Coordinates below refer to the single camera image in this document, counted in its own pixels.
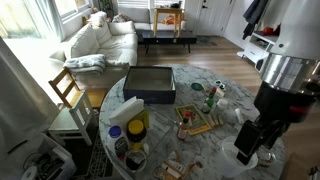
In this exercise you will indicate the black coffee table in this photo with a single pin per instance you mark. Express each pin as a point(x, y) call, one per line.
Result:
point(168, 37)

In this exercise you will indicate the grey white folded blanket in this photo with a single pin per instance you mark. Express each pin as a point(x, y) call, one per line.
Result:
point(85, 63)

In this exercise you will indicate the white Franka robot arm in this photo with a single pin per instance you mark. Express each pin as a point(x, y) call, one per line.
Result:
point(296, 36)

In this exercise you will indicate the dark jar yellow lid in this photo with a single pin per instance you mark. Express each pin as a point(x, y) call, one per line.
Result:
point(136, 130)

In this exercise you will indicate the brown sauce bottle red cap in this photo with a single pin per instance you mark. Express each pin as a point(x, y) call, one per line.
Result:
point(183, 128)

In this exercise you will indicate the yellow green card box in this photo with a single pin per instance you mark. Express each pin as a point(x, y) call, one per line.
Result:
point(195, 118)

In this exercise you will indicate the small wooden block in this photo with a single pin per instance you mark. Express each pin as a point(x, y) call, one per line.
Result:
point(220, 119)
point(216, 120)
point(211, 121)
point(220, 92)

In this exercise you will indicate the crumpled silver black wrapper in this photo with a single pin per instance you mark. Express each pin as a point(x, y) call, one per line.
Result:
point(220, 84)

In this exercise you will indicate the white door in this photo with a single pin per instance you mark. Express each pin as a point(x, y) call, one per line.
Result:
point(213, 16)

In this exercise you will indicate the white paper box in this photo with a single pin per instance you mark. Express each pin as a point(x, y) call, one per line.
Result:
point(126, 111)

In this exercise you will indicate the sheer grey curtain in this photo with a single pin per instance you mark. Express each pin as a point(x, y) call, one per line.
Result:
point(50, 16)

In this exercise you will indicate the orange snack bag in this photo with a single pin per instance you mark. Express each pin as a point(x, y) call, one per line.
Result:
point(171, 168)

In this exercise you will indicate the long white sofa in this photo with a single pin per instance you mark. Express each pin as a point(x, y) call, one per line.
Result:
point(113, 43)

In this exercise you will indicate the red object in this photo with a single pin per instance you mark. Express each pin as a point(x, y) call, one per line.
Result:
point(268, 31)

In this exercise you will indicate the light wooden stool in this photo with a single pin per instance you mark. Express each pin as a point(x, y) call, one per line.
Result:
point(168, 11)

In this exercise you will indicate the white pill bottle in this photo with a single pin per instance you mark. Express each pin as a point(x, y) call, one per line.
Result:
point(221, 105)

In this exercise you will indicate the green glass bottle red cap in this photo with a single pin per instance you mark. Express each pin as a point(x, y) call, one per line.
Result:
point(208, 101)

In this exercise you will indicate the clear plastic storage container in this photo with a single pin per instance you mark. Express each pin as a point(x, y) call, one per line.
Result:
point(156, 133)

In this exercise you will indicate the brown cardboard box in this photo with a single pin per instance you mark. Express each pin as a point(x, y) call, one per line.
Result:
point(298, 168)

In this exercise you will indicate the orange toy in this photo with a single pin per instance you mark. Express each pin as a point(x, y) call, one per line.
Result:
point(173, 19)

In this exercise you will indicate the clear plastic measuring cup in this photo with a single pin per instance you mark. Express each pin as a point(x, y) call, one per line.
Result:
point(230, 163)

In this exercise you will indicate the white jar blue lid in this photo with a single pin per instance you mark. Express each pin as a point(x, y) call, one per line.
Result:
point(117, 141)

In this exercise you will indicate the dark patterned rug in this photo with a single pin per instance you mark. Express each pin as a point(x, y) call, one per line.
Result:
point(98, 156)

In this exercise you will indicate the white wooden chair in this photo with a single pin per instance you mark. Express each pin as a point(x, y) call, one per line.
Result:
point(75, 120)

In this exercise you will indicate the dark jar clear lid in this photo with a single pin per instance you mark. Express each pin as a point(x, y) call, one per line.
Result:
point(135, 160)

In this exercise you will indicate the white TV stand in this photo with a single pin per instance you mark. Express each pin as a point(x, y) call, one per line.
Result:
point(256, 50)

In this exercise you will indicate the patterned pillow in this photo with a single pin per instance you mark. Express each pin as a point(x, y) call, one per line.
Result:
point(97, 18)

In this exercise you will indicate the green house plant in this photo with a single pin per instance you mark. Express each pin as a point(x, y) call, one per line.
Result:
point(106, 6)

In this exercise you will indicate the white paper roll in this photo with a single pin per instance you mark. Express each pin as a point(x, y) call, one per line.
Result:
point(29, 173)

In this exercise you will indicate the dark hanging jacket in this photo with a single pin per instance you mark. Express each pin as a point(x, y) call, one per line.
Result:
point(253, 15)

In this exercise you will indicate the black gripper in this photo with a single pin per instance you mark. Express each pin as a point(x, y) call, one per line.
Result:
point(283, 103)

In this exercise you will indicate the light grey sofa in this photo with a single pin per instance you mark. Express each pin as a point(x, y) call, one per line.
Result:
point(136, 16)

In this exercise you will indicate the dark blue cardboard box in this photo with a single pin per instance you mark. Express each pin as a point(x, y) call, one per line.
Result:
point(150, 83)

